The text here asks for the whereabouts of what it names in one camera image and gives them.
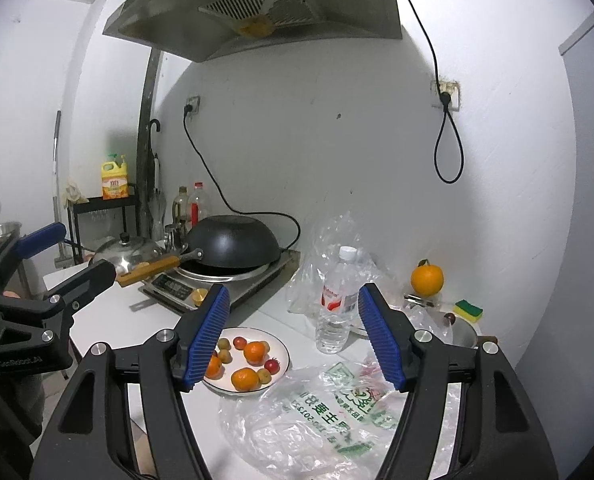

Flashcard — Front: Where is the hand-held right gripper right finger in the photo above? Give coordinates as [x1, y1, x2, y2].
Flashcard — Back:
[358, 282, 560, 480]

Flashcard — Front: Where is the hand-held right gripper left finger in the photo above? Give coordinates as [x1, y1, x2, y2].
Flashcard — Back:
[29, 282, 232, 480]

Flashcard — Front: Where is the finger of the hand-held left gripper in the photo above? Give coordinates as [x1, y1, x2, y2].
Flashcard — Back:
[0, 259, 118, 347]
[0, 222, 68, 301]

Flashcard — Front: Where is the white bowl with dark rim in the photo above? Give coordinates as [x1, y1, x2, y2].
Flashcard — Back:
[202, 326, 291, 396]

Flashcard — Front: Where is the steel pot lid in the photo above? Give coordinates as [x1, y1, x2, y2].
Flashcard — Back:
[89, 232, 167, 273]

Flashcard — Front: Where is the clear plastic water bottle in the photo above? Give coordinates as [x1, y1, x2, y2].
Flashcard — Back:
[315, 246, 360, 356]

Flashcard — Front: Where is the white cloth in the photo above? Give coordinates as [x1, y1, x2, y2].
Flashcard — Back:
[63, 177, 86, 207]

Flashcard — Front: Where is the steel induction cooker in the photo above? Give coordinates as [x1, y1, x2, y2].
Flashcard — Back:
[131, 247, 300, 317]

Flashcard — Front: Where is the metal mop pole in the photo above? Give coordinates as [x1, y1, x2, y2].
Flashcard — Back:
[52, 110, 70, 271]

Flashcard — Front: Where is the black metal rack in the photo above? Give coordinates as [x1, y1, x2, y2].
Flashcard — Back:
[67, 192, 140, 266]

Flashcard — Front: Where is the orange with green stem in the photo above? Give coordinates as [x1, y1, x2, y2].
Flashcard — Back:
[410, 259, 444, 297]

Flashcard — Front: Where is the steel pot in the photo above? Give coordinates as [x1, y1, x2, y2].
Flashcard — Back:
[403, 294, 480, 351]

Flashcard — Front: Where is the yellow detergent bottle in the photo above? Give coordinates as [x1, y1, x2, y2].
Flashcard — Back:
[101, 154, 129, 201]

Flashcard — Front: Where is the yellow green sponge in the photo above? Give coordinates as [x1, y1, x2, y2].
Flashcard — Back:
[454, 299, 484, 322]

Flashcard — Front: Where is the clear plastic bag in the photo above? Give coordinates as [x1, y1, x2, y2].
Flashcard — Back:
[284, 210, 393, 318]

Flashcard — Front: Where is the black wok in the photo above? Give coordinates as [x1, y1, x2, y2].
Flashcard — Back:
[117, 215, 282, 288]

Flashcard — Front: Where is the dark oil bottle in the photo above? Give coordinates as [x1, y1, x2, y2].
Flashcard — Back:
[173, 186, 190, 233]

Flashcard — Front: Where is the black umbrella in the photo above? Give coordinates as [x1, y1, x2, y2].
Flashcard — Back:
[148, 118, 164, 241]

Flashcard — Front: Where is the green printed plastic bag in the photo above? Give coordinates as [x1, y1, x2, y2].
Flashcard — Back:
[219, 355, 473, 480]

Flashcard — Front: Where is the red label bottle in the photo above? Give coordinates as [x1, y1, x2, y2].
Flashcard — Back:
[187, 182, 213, 231]

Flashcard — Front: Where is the grey metal pipe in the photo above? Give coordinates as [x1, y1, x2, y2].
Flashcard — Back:
[136, 52, 164, 241]

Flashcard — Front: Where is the steel range hood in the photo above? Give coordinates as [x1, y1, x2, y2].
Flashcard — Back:
[102, 0, 403, 63]

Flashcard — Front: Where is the black cooker cable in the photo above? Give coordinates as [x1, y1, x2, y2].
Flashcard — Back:
[183, 105, 302, 252]

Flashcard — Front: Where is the black range hood cable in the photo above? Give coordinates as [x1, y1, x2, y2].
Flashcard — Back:
[393, 0, 465, 184]

